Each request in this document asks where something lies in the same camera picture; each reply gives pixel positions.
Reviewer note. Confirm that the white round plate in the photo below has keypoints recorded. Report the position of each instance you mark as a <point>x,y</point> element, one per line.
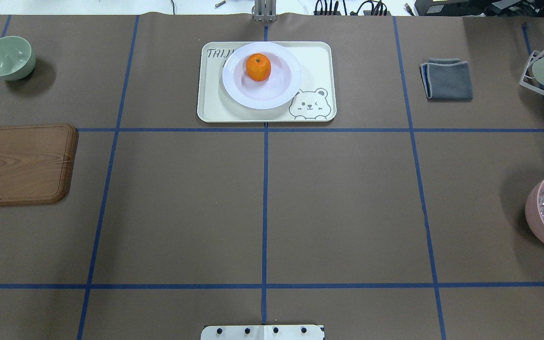
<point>281,86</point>

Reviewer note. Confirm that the orange fruit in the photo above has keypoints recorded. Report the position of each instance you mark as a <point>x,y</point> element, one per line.
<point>258,67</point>

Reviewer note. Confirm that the cream bear tray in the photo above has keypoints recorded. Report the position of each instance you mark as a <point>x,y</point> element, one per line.
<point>314,102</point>

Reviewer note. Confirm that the black power strip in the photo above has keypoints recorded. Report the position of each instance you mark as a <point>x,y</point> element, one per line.
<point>351,8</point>

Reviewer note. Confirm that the folded grey cloth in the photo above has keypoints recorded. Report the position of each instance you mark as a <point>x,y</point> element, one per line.
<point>447,79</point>

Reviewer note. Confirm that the brown wooden cutting board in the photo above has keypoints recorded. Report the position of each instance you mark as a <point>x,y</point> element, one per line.
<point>36,163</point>

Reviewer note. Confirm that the black laptop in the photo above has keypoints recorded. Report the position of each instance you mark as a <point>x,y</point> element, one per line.
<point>488,8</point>

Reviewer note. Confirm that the green ceramic bowl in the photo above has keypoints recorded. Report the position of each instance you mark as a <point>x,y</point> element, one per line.
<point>17,58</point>

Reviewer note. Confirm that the aluminium frame post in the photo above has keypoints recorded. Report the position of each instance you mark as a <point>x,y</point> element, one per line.
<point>265,11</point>

